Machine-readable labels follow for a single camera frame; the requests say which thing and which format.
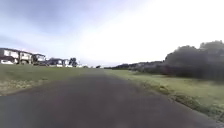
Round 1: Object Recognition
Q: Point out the dark tree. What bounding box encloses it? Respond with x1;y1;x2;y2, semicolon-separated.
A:
68;57;79;68

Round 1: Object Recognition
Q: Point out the dark grey asphalt path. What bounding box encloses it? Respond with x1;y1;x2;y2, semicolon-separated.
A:
0;68;224;128

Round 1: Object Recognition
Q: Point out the low white house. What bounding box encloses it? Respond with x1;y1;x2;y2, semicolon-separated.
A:
46;57;73;68

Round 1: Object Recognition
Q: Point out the dark-roofed house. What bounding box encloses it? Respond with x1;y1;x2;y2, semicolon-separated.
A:
32;52;47;66

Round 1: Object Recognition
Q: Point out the green grass verge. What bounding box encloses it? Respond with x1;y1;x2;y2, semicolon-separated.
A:
104;68;224;124

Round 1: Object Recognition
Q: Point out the grass field with dry patches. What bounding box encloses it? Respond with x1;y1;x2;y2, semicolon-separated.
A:
0;63;101;97

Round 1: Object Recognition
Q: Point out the row of dark trees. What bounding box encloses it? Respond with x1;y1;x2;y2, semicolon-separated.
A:
104;40;224;81

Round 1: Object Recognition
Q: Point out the pale two-storey house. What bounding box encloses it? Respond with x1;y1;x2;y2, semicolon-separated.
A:
19;50;34;65

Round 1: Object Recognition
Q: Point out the large two-storey house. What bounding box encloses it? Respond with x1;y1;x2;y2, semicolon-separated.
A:
0;47;21;65

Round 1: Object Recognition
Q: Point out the white car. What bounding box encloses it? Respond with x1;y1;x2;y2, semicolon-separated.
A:
0;59;15;66

